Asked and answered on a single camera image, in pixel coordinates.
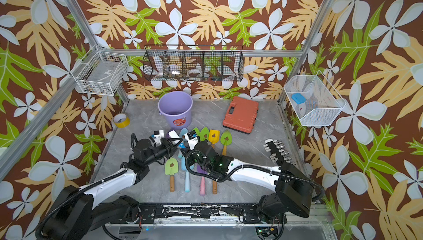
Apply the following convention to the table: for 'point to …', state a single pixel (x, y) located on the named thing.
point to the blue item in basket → (298, 98)
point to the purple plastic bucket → (177, 106)
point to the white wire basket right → (315, 102)
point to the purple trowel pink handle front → (202, 186)
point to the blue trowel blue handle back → (182, 132)
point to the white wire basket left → (101, 73)
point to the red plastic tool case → (241, 114)
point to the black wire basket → (193, 62)
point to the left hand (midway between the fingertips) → (183, 138)
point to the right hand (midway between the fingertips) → (180, 149)
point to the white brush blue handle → (172, 134)
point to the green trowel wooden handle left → (196, 131)
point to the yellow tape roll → (121, 120)
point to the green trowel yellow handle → (226, 139)
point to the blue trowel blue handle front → (187, 181)
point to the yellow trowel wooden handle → (214, 137)
